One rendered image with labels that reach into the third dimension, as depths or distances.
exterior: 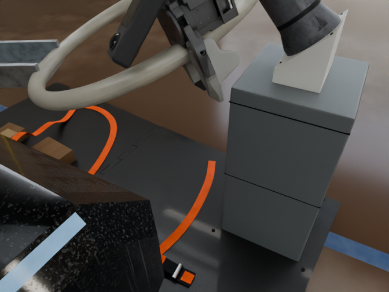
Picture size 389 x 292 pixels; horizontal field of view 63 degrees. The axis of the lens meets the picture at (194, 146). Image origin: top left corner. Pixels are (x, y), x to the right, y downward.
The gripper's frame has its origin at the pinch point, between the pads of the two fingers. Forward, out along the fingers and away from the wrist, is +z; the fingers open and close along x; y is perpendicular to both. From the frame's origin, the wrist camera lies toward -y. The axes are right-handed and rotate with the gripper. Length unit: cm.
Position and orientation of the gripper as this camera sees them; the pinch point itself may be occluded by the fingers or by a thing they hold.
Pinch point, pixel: (205, 91)
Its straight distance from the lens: 48.3
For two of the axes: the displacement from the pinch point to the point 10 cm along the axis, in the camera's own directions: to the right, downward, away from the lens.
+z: 3.9, 7.0, 6.0
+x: -4.1, -4.5, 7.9
